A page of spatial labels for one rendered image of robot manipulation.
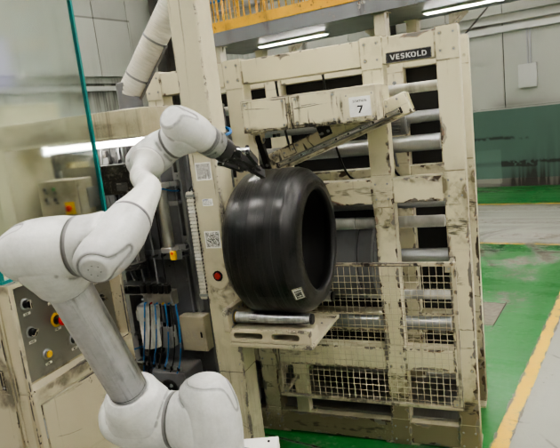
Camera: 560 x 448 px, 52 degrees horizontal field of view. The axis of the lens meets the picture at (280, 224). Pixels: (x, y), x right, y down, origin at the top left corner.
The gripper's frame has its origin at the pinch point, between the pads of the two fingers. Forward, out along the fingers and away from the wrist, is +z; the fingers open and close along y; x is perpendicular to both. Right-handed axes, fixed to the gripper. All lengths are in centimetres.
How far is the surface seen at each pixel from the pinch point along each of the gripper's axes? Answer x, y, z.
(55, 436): -75, -86, -8
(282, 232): -12.4, -8.0, 24.8
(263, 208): -2.0, -13.4, 21.8
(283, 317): -36, -28, 51
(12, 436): -74, -95, -18
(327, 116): 42, 6, 45
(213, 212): 9, -44, 31
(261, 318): -34, -37, 49
